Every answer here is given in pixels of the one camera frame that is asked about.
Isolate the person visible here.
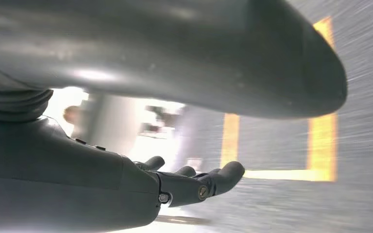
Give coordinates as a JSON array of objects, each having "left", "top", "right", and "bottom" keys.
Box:
[{"left": 62, "top": 105, "right": 89, "bottom": 139}]

